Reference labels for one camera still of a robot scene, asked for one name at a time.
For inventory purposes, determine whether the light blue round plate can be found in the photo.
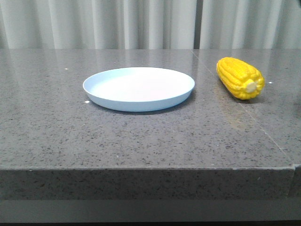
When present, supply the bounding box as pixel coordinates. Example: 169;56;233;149
83;67;195;112

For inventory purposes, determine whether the yellow plastic corn cob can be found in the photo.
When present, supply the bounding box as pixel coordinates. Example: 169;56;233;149
216;57;265;100

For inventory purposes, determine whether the white pleated curtain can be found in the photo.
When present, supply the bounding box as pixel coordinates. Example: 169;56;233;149
0;0;301;49

